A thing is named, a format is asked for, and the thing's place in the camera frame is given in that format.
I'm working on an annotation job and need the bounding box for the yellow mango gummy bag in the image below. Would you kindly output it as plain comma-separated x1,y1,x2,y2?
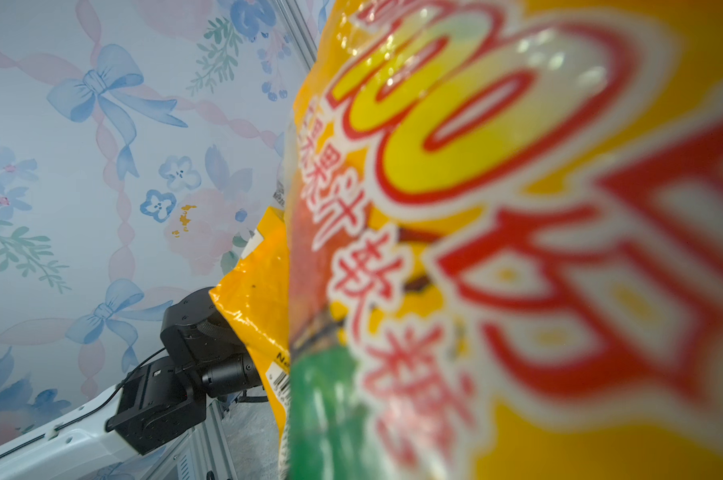
287,1,723,479
210,206,292,433

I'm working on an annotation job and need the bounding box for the aluminium corner post right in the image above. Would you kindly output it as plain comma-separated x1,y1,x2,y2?
275,0,318,71

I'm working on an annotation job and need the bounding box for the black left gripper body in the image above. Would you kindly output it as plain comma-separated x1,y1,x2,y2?
106,287,263,455

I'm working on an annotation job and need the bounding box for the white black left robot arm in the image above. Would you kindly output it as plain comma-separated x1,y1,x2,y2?
0,288,262,479

